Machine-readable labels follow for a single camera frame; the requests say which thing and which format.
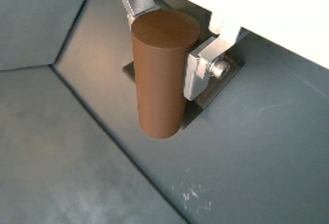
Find dark grey cradle stand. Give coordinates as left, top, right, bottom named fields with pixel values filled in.
left=123, top=54, right=245, bottom=133

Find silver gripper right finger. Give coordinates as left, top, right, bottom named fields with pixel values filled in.
left=183, top=12, right=248, bottom=100

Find brown cylinder peg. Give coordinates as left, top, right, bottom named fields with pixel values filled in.
left=131, top=10, right=201, bottom=139

